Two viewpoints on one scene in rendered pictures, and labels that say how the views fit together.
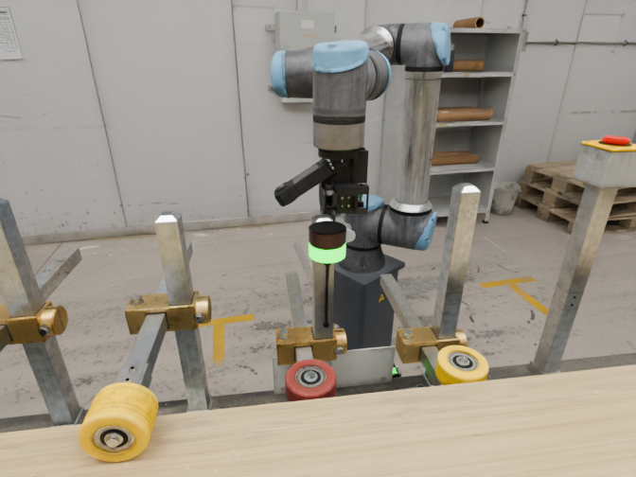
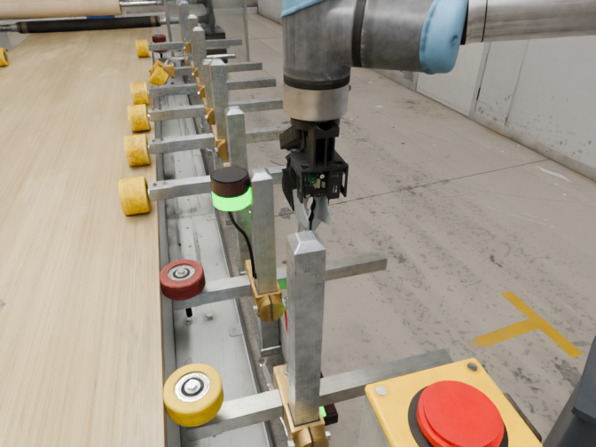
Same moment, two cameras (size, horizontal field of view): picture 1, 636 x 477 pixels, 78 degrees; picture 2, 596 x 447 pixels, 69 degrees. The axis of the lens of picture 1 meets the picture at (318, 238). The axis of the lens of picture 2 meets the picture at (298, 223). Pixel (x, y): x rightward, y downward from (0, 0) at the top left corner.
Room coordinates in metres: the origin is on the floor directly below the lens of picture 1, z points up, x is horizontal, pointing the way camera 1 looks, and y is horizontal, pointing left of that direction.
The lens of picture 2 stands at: (0.59, -0.63, 1.43)
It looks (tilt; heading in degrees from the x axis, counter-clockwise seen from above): 34 degrees down; 82
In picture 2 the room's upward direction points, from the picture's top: straight up
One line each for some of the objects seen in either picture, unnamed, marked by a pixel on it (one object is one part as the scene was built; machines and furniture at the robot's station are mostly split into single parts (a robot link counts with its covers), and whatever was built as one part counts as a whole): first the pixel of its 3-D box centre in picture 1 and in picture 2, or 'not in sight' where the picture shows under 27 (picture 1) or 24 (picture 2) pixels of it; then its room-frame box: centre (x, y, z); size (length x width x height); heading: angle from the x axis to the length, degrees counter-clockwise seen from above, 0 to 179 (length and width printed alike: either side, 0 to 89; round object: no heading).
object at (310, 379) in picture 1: (310, 400); (185, 293); (0.47, 0.01, 0.85); 0.08 x 0.08 x 0.11
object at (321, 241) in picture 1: (326, 234); (230, 181); (0.57, -0.01, 1.10); 0.06 x 0.06 x 0.02
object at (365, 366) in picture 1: (334, 369); (283, 339); (0.65, -0.03, 0.75); 0.26 x 0.01 x 0.10; 98
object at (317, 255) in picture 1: (326, 248); (231, 195); (0.57, -0.01, 1.08); 0.06 x 0.06 x 0.02
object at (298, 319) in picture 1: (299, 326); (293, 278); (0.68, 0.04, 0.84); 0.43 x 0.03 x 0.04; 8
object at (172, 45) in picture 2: not in sight; (192, 43); (0.39, 1.77, 0.95); 0.50 x 0.04 x 0.04; 8
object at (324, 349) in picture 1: (310, 344); (262, 288); (0.61, 0.01, 0.85); 0.14 x 0.06 x 0.05; 98
